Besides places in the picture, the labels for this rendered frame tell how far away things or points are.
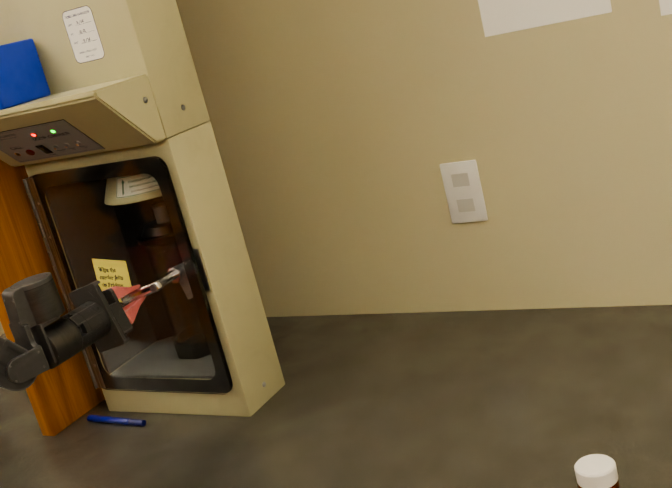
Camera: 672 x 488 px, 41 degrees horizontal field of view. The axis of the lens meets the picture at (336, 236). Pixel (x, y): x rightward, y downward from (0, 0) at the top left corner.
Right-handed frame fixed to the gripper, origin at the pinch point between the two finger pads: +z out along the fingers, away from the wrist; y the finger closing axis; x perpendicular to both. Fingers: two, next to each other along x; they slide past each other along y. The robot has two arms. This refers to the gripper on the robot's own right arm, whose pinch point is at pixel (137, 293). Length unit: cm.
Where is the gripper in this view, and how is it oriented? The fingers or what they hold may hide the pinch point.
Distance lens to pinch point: 145.4
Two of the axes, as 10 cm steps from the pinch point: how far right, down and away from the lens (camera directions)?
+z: 5.0, -3.6, 7.9
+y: -4.4, -8.9, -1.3
